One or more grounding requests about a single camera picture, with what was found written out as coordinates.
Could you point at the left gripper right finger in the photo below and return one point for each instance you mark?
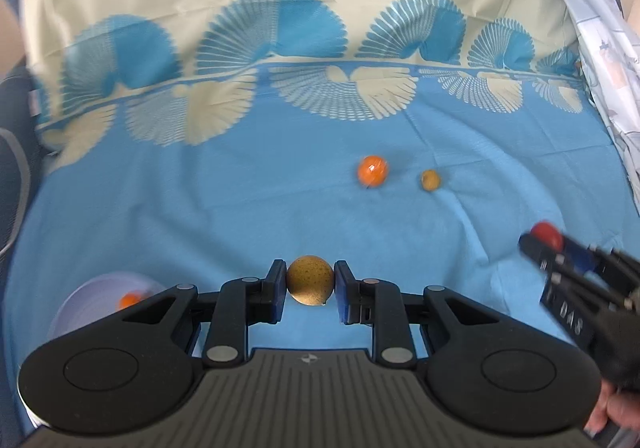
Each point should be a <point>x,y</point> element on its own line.
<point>379,305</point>

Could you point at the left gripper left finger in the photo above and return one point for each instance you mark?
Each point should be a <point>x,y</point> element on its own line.
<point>239,304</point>

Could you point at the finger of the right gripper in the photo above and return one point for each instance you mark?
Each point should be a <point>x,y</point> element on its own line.
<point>539,253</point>
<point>585,258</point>

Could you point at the red cherry tomato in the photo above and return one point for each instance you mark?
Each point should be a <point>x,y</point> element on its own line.
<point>549,235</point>

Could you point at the tan longan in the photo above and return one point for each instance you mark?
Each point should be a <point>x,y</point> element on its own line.
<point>430,180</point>
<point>310,280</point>

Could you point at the orange fruit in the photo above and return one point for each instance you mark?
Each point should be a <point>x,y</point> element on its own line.
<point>372,171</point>
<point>130,299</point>

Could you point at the person right hand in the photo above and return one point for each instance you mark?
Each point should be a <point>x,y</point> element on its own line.
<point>622,408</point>

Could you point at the orange fruit in plate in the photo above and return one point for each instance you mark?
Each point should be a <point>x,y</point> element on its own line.
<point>130,299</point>

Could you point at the light blue plate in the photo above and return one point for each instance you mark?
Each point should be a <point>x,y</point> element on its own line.
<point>98,298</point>

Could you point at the blue patterned bed sheet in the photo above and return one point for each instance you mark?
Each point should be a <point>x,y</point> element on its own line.
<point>196,141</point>

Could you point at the white floral cloth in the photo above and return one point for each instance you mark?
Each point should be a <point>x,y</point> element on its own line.
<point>609,49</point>

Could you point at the blue sofa armrest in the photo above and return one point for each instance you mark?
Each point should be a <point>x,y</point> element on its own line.
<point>20,157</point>

